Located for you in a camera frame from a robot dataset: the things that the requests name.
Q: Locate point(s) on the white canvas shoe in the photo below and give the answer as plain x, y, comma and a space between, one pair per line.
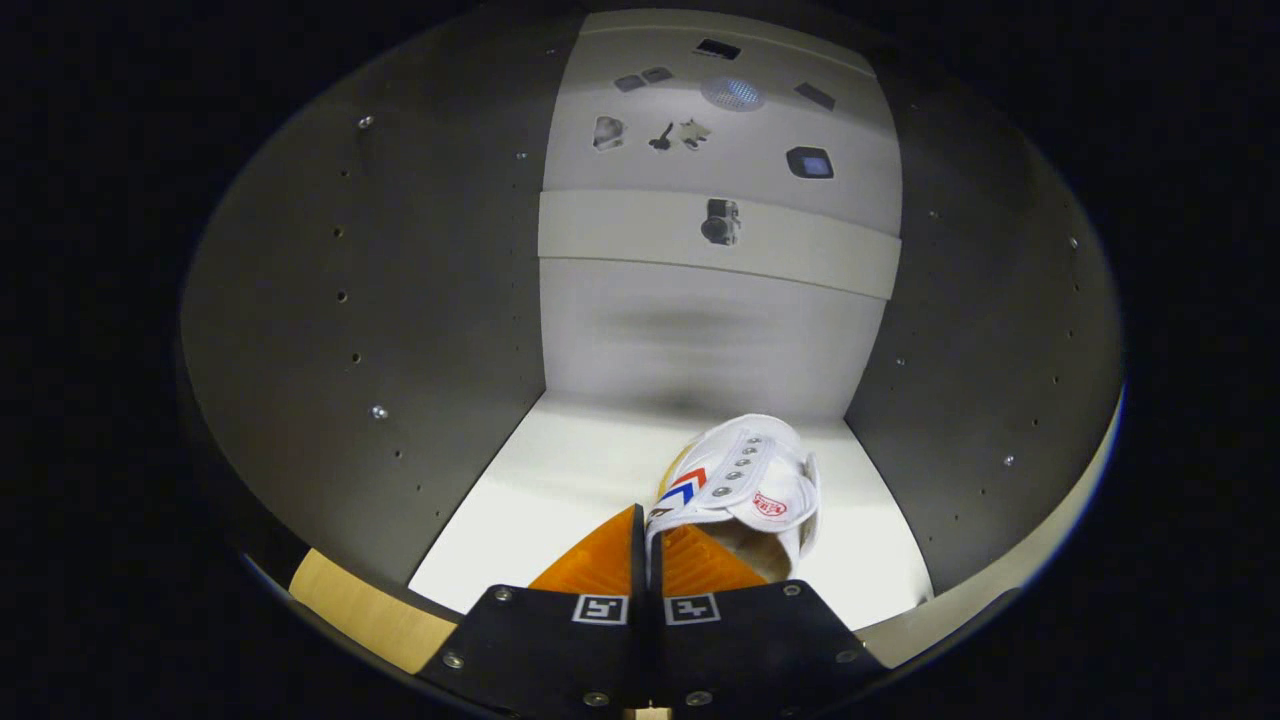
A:
760, 470

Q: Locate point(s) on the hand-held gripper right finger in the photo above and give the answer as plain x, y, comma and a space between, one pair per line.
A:
740, 650

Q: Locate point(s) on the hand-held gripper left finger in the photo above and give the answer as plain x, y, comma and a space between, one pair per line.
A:
639, 570

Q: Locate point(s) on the grey shoe cabinet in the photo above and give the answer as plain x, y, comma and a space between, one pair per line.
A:
400, 300

